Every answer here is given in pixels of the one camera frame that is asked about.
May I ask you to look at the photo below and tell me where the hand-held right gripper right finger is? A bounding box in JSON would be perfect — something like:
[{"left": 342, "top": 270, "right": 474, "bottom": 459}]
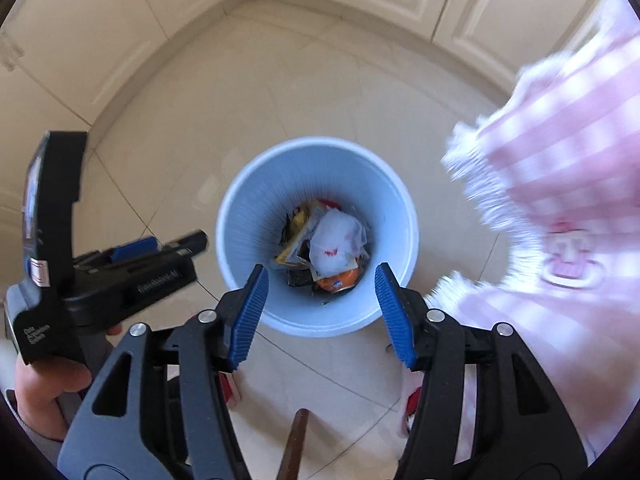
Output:
[{"left": 374, "top": 262, "right": 588, "bottom": 480}]

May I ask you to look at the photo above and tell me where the brown wooden stick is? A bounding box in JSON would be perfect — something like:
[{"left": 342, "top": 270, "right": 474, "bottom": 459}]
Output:
[{"left": 277, "top": 408, "right": 311, "bottom": 480}]

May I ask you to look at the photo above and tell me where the clear white plastic bag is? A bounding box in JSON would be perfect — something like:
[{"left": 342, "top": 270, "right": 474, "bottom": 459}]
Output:
[{"left": 307, "top": 210, "right": 373, "bottom": 278}]

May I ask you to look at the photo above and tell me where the crushed orange drink can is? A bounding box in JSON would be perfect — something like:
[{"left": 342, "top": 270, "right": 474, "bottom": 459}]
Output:
[{"left": 314, "top": 265, "right": 363, "bottom": 295}]

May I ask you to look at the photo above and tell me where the gold foil packet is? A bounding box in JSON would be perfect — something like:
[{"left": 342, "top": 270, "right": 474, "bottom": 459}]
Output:
[{"left": 274, "top": 200, "right": 326, "bottom": 268}]

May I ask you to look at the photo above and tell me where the light blue plastic bin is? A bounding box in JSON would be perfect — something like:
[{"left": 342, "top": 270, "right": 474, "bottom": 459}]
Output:
[{"left": 216, "top": 136, "right": 420, "bottom": 338}]

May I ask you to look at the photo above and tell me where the person's left hand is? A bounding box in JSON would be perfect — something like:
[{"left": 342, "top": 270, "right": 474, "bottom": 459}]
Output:
[{"left": 14, "top": 357, "right": 94, "bottom": 442}]

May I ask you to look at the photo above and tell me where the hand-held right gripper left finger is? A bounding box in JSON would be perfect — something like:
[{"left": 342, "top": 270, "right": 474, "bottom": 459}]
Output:
[{"left": 57, "top": 263, "right": 270, "bottom": 480}]

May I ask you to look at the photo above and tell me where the person's left forearm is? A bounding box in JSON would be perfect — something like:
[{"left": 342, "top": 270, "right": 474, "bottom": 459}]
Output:
[{"left": 2, "top": 390, "right": 66, "bottom": 466}]

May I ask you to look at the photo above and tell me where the pink checkered tablecloth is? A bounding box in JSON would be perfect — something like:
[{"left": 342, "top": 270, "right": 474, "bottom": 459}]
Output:
[{"left": 400, "top": 0, "right": 640, "bottom": 468}]

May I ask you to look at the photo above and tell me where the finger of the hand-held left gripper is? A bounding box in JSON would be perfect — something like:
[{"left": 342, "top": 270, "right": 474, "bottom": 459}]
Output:
[
  {"left": 150, "top": 230, "right": 208, "bottom": 263},
  {"left": 75, "top": 236, "right": 163, "bottom": 267}
]

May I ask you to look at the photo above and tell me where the red white slipper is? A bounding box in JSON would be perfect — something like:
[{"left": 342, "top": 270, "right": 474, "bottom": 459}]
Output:
[
  {"left": 220, "top": 372, "right": 243, "bottom": 408},
  {"left": 400, "top": 375, "right": 426, "bottom": 436}
]

